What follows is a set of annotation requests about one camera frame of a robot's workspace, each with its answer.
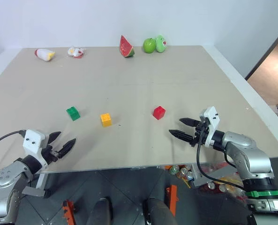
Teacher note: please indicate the green toy apple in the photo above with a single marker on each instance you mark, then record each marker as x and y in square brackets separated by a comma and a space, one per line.
[149, 46]

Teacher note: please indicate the dark rounded shape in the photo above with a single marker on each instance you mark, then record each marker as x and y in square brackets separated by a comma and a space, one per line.
[158, 211]
[100, 212]

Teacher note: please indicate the silver drink can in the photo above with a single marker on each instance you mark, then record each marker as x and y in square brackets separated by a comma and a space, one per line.
[190, 175]

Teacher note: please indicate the orange black stand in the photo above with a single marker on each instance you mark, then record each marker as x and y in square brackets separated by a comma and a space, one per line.
[172, 199]
[68, 209]

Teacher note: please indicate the green drink can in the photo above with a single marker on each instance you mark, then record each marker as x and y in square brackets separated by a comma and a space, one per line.
[174, 170]

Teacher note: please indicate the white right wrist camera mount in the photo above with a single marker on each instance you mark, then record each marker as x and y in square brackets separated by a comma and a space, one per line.
[212, 117]

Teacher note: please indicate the grey bin of clutter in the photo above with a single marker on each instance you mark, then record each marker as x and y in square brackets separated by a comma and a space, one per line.
[219, 178]

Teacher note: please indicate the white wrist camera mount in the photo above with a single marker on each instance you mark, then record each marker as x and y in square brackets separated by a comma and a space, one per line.
[212, 117]
[33, 141]

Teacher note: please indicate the yellow toy building block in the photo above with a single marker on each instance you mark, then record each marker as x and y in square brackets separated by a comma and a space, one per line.
[106, 120]

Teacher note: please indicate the green toy building block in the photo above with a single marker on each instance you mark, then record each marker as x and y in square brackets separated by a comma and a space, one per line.
[72, 113]

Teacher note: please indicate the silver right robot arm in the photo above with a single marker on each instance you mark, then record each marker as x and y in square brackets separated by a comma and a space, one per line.
[253, 161]

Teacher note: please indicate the crumpled white red yellow toy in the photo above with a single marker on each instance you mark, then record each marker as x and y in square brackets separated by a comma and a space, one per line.
[75, 52]

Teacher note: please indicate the white bottle toy yellow cap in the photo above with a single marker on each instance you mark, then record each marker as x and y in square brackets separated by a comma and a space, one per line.
[43, 54]

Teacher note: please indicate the green plush toy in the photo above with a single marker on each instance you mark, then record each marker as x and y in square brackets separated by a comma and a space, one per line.
[161, 44]

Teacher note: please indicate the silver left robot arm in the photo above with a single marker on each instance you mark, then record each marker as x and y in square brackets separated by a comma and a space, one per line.
[5, 182]

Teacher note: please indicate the toy watermelon slice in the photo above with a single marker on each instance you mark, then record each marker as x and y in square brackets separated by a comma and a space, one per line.
[126, 48]

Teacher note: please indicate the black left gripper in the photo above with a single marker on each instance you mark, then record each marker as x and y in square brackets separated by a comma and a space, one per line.
[49, 155]

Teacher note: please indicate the red toy building block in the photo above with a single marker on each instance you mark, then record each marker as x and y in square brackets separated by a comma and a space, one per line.
[158, 113]

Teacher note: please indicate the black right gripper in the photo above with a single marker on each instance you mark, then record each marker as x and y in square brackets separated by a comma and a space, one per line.
[200, 134]

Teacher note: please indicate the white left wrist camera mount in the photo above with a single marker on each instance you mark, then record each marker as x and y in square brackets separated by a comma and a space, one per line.
[33, 141]

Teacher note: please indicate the grey metal table bracket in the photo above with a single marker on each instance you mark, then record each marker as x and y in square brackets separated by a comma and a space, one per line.
[36, 187]

